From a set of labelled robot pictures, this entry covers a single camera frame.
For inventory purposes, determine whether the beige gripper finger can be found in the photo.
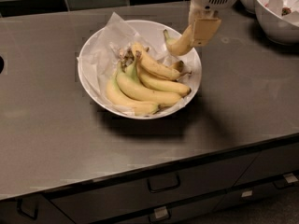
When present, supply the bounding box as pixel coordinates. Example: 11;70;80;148
188;2;219;25
191;18;221;47

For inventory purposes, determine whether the drawer handle with label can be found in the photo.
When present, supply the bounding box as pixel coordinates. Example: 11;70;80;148
148;206;171;224
273;173;299;189

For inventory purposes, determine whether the white drawer label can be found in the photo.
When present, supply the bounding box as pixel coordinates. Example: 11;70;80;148
241;190;253;198

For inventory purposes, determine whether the large white bowl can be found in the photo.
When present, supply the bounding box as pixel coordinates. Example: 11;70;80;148
78;20;202;119

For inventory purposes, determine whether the yellow banana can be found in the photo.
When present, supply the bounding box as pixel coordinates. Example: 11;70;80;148
116;54;181;107
131;42;184;80
163;25;192;56
137;67;191;97
106;63;160;116

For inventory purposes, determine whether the middle drawer handle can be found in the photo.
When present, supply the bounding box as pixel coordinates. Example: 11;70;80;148
147;173;181;193

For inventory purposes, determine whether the right drawer handle with label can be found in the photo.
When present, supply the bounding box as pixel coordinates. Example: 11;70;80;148
273;173;299;189

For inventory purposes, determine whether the lower drawer handle with label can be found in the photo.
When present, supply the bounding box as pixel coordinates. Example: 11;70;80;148
148;206;171;224

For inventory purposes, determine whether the white paper liner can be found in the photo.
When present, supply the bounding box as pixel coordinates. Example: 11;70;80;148
77;11;200;117

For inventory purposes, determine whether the left drawer handle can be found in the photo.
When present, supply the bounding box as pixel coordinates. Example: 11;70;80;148
16;198;38;221

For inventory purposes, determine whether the white bowl at right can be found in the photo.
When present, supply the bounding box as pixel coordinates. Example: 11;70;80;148
254;0;299;45

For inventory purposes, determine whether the paper in right bowl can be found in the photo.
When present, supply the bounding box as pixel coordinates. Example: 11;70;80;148
265;0;299;25

